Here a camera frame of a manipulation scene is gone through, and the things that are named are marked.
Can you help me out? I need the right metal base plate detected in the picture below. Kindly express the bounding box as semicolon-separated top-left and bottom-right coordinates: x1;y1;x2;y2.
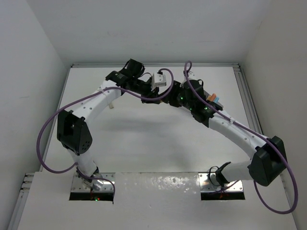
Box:
198;172;244;193

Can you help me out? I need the orange cap highlighter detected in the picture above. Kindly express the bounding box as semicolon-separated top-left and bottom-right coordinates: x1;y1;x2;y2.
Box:
207;93;216;102

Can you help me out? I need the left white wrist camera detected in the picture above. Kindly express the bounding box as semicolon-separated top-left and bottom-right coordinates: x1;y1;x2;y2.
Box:
151;72;166;91

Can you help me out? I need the blue highlighter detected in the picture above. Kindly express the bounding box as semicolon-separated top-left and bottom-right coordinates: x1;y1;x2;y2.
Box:
213;97;219;103

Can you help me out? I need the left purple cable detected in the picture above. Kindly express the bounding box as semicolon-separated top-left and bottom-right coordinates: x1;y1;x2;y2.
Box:
36;68;174;199

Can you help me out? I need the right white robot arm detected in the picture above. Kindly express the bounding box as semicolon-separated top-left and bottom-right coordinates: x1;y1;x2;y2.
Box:
163;80;286;187

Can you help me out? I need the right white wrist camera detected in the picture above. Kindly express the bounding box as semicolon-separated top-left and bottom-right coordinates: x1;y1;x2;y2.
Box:
187;71;197;81

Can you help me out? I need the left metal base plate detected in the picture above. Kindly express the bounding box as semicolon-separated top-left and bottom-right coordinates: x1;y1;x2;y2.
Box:
71;173;115;193

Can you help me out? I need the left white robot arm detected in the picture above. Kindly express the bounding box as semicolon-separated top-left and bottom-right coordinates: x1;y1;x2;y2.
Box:
57;59;159;177

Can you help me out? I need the white three-slot organizer right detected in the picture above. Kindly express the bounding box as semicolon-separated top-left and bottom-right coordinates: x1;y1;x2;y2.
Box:
204;91;223;109

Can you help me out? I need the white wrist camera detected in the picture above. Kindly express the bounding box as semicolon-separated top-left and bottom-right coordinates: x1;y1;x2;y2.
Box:
187;71;197;81
151;72;166;91

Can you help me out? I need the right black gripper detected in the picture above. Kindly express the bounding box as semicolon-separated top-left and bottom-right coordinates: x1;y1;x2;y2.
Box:
158;80;194;111

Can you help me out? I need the metal base plate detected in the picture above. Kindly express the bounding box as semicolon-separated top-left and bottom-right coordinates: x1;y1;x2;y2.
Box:
71;173;115;193
198;172;244;193

